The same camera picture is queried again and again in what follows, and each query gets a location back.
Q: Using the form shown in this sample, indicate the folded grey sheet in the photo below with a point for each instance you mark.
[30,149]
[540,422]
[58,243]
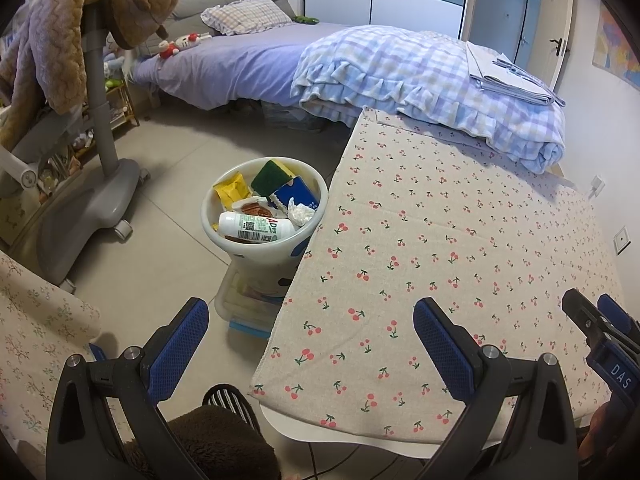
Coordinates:
[482,65]

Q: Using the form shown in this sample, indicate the white and red cat plush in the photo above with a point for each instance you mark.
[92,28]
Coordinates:
[172,49]

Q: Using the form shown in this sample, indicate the wall map poster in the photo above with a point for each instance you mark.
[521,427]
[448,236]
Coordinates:
[617,45]

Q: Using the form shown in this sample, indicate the grey padded headboard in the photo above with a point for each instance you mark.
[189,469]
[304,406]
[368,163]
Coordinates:
[200,2]

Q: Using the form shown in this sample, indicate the blue door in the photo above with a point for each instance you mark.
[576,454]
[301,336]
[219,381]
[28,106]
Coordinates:
[500,10]

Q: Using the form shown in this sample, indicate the brown fleece garment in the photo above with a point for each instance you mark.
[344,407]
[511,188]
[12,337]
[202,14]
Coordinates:
[50,50]

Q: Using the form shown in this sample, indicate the bed with purple sheet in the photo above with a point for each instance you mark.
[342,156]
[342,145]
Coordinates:
[240,65]

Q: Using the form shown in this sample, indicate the white tissue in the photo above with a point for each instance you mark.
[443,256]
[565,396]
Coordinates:
[302,214]

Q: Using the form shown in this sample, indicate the white and orange snack wrapper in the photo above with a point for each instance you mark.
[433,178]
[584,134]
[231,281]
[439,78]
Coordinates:
[252,207]

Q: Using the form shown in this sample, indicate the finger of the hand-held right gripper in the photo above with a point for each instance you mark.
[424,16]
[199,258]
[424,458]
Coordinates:
[617,317]
[585,317]

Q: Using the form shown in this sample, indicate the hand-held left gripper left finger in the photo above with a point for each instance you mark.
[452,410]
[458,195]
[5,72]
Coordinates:
[182,340]

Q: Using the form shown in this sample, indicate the floral print cushion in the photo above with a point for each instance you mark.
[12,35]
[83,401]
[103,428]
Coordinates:
[35,335]

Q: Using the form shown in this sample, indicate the wooden toy shelf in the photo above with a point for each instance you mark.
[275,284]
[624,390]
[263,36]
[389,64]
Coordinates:
[122,105]

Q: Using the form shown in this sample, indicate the white door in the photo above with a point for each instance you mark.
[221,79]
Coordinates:
[562,5]

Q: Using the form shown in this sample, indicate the green toy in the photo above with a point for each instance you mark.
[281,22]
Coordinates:
[305,19]

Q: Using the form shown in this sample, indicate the blue cardboard box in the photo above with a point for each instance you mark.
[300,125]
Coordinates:
[300,191]

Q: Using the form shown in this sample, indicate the plaid ruffled pillow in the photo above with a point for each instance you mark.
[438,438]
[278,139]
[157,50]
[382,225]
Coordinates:
[245,15]

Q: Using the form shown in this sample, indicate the clear storage box blue lid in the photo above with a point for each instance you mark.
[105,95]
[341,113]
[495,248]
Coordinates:
[250,312]

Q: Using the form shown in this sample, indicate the small blue object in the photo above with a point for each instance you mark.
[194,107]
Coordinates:
[97,351]

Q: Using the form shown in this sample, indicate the folded blue striped sheet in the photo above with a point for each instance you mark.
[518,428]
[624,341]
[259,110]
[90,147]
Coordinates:
[530,87]

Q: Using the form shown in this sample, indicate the cherry print tablecloth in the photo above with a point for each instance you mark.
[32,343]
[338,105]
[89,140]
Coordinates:
[450,210]

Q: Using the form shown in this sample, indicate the yellow snack bag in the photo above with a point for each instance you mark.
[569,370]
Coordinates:
[232,190]

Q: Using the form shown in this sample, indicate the black and white striped slipper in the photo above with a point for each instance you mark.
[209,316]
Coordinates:
[232,400]

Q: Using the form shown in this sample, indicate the blue plaid ruffled quilt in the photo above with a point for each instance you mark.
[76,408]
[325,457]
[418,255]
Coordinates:
[400,70]

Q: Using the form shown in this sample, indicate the white wall socket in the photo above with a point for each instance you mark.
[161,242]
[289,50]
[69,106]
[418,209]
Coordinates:
[597,185]

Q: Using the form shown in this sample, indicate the white plastic bin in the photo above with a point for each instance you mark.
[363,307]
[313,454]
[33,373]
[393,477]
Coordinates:
[260,260]

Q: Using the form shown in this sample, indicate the brown fuzzy slipper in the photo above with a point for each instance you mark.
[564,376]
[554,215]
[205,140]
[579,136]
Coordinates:
[215,440]

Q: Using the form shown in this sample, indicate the white wall switch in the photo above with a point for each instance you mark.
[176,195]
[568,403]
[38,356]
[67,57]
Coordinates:
[622,240]

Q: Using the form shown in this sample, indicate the white bottle with green label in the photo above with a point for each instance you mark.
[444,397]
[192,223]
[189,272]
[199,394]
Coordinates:
[240,222]

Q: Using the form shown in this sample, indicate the yellow and green sponge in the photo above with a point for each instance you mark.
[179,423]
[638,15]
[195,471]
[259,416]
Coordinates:
[270,175]

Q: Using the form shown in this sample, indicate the grey rolling chair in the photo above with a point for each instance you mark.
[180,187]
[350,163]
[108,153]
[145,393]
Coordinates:
[100,185]

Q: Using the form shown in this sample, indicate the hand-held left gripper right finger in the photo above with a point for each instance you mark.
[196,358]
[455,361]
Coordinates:
[440,347]

